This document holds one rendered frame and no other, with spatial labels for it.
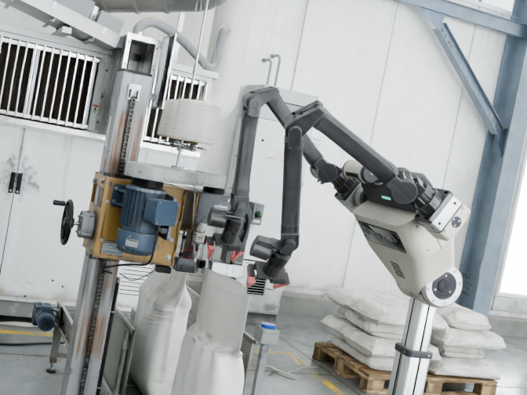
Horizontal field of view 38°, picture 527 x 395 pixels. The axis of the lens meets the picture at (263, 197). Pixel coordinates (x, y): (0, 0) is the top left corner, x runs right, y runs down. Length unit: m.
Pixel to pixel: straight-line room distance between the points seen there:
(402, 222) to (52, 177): 3.59
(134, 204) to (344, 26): 5.33
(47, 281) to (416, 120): 4.33
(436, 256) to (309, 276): 5.34
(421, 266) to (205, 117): 0.95
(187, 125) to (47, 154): 2.93
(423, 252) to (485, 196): 6.28
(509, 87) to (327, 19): 2.30
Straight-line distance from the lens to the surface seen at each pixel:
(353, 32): 7.92
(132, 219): 2.81
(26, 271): 5.77
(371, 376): 5.63
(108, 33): 5.38
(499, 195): 8.56
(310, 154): 2.84
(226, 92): 6.27
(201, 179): 2.99
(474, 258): 8.84
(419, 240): 2.54
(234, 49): 6.31
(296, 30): 7.64
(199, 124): 2.83
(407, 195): 2.33
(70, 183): 5.71
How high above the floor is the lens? 1.52
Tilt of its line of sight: 3 degrees down
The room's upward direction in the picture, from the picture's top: 11 degrees clockwise
